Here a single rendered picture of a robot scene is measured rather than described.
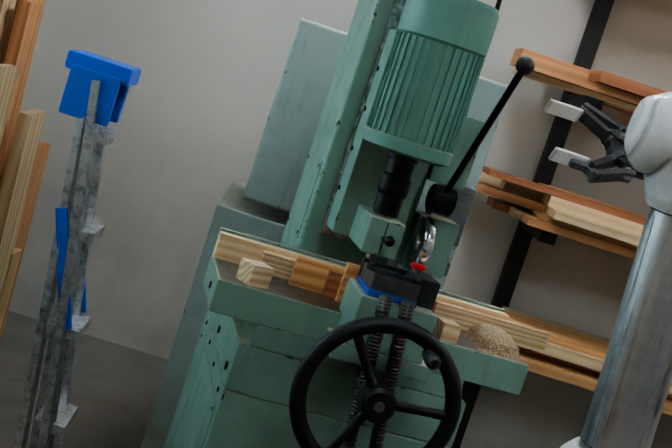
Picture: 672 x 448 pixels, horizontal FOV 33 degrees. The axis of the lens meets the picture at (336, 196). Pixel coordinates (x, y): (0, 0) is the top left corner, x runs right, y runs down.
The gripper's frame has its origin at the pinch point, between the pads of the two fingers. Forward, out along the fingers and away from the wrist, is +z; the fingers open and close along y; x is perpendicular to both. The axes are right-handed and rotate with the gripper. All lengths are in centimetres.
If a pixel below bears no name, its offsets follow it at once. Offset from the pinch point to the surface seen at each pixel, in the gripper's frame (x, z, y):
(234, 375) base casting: -41, 45, -43
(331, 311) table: -29, 32, -33
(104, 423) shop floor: -198, 55, 40
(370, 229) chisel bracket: -24.1, 26.9, -15.0
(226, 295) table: -30, 50, -35
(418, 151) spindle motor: -8.5, 23.9, -7.7
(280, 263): -36, 40, -19
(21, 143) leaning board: -122, 103, 76
